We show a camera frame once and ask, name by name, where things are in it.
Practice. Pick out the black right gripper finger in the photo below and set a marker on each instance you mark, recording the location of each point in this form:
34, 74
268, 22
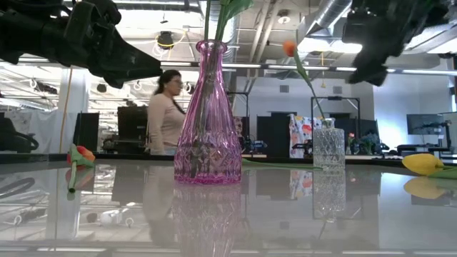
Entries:
373, 69

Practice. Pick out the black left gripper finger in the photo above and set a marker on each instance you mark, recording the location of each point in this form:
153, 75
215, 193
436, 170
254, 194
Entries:
132, 64

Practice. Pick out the orange artificial tulip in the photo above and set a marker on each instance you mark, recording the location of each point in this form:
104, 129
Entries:
84, 153
289, 48

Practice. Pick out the yellow artificial tulip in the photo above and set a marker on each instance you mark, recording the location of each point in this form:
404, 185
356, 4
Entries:
423, 164

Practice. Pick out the dark red artificial tulip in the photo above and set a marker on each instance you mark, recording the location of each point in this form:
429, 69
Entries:
228, 14

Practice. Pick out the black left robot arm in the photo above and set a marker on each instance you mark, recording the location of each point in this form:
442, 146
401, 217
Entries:
28, 32

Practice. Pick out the clear cut glass vase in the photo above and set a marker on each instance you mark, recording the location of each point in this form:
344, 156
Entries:
328, 148

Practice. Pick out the pink ribbed glass vase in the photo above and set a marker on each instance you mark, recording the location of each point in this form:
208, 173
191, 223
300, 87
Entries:
209, 142

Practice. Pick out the person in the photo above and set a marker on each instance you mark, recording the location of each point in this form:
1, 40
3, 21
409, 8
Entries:
164, 118

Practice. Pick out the black panel screen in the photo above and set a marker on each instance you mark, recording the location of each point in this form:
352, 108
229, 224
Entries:
132, 128
87, 132

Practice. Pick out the dark computer monitor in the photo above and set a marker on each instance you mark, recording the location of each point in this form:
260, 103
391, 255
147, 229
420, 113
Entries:
425, 124

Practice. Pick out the flower print cloth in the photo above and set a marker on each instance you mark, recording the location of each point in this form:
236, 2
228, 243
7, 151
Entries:
301, 133

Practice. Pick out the black lounge chair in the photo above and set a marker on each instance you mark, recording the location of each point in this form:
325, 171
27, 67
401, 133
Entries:
14, 137

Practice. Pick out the silver ventilation duct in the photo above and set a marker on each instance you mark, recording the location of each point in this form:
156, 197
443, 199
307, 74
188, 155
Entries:
330, 14

